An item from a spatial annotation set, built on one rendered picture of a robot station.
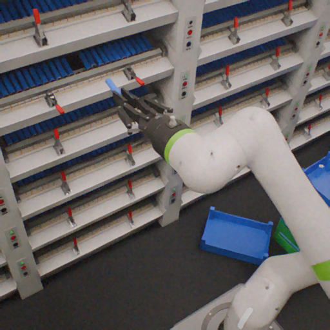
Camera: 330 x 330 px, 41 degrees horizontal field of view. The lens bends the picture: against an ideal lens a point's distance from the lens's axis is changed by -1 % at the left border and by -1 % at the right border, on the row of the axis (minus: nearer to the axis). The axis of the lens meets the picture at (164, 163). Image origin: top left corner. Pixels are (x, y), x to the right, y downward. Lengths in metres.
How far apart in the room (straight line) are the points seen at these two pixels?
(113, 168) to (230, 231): 0.74
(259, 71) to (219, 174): 1.06
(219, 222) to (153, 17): 1.16
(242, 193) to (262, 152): 1.41
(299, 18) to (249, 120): 1.03
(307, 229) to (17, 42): 0.84
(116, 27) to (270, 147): 0.60
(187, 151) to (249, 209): 1.40
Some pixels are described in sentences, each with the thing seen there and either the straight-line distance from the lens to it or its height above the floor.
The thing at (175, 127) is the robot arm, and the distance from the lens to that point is 0.96.
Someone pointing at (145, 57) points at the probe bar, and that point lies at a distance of 1.47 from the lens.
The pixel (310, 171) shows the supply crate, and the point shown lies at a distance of 1.94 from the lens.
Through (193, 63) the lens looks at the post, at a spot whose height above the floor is 0.89.
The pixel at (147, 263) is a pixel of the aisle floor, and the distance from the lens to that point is 2.03.
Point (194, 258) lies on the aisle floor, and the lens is 2.06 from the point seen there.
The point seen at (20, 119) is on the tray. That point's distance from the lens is 1.32.
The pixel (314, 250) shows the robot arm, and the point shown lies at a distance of 1.00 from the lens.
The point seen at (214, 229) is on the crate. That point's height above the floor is 0.00.
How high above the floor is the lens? 1.74
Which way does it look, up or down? 46 degrees down
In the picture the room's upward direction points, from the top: 4 degrees clockwise
